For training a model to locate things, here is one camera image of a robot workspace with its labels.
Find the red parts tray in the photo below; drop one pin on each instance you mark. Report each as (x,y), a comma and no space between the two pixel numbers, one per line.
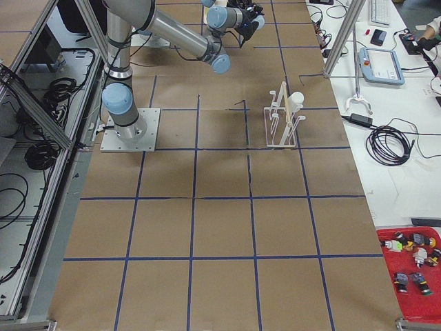
(412,256)

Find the black smartphone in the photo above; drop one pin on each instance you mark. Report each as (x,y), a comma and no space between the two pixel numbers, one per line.
(378,37)

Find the aluminium frame post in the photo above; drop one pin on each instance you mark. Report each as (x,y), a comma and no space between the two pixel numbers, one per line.
(343,34)

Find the white ikea cup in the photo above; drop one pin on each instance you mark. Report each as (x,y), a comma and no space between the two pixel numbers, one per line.
(295,101)

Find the white wire cup rack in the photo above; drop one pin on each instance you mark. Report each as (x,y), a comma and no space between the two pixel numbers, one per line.
(280,122)

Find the black power adapter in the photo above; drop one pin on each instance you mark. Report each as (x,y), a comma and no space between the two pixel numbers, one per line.
(361,120)

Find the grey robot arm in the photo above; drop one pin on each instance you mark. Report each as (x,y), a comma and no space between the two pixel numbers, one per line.
(219,67)

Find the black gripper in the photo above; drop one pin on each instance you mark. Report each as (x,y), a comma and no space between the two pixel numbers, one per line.
(249,14)

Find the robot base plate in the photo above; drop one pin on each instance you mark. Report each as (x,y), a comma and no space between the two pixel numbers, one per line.
(138,137)

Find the white keyboard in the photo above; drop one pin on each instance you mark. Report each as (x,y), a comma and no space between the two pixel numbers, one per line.
(379,13)

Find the metal grabber tool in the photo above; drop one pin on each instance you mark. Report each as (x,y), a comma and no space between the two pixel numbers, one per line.
(357,97)

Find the teach pendant tablet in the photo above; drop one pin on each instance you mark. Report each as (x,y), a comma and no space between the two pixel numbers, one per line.
(380,66)

